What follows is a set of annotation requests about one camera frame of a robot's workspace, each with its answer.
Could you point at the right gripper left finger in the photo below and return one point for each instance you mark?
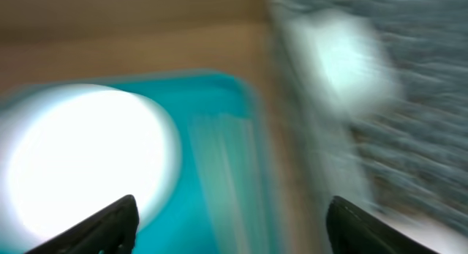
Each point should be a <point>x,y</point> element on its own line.
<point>112,230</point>

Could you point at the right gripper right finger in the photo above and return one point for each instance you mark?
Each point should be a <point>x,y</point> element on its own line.
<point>352,230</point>

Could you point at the large white round plate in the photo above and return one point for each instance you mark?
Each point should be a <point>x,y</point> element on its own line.
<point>69,151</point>

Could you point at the grey dishwasher rack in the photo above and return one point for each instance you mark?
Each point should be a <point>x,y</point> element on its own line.
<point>415,154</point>

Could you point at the teal plastic tray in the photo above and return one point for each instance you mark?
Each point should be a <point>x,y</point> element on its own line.
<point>183,225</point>

